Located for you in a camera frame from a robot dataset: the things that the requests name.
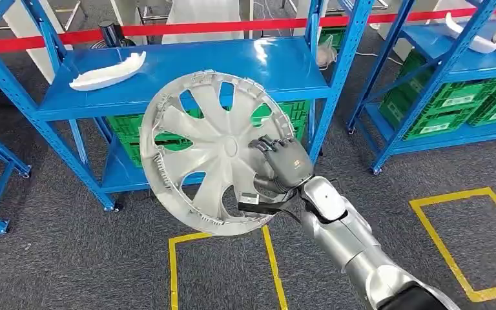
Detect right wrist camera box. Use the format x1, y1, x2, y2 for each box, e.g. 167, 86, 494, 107
237, 192, 302, 216

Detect white board panel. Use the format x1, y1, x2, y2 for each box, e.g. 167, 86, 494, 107
162, 0, 245, 45

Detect red barrier belt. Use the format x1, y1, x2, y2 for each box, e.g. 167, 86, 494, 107
0, 3, 496, 54

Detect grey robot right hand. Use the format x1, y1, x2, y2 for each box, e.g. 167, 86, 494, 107
247, 134, 315, 196

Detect translucent plastic cover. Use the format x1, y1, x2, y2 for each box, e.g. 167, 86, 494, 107
315, 35, 338, 69

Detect white plastic moulded part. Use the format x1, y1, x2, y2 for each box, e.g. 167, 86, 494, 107
68, 51, 147, 92
444, 12, 496, 54

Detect blue metal shelf rack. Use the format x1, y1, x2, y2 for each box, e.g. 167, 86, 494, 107
0, 0, 375, 214
0, 121, 32, 236
346, 0, 496, 176

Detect black stanchion post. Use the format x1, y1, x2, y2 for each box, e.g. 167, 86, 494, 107
98, 20, 137, 48

